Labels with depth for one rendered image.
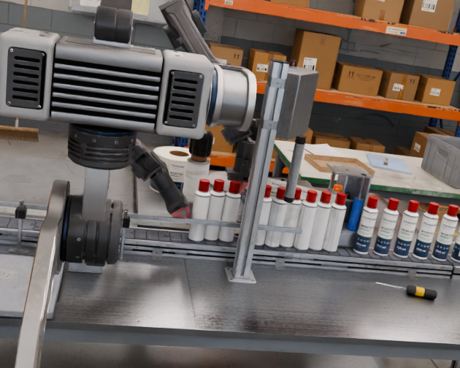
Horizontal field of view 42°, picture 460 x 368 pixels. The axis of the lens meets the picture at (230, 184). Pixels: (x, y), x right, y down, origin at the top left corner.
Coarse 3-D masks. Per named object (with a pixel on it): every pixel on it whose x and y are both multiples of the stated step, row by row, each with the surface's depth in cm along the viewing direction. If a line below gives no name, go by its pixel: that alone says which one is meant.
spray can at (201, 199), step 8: (200, 184) 189; (208, 184) 189; (200, 192) 190; (208, 192) 191; (200, 200) 190; (208, 200) 191; (200, 208) 190; (208, 208) 192; (192, 216) 192; (200, 216) 191; (192, 224) 193; (192, 232) 193; (200, 232) 193; (192, 240) 194; (200, 240) 194
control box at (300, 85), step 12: (288, 72) 167; (300, 72) 170; (312, 72) 175; (288, 84) 168; (300, 84) 167; (312, 84) 177; (288, 96) 169; (300, 96) 170; (312, 96) 180; (288, 108) 169; (300, 108) 173; (288, 120) 170; (300, 120) 176; (276, 132) 172; (288, 132) 171; (300, 132) 180
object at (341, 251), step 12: (0, 216) 188; (12, 228) 182; (24, 228) 183; (36, 228) 185; (132, 228) 196; (156, 240) 191; (168, 240) 192; (180, 240) 193; (204, 240) 196; (300, 252) 200; (312, 252) 202; (324, 252) 203; (336, 252) 205; (348, 252) 207; (372, 252) 210; (444, 264) 211
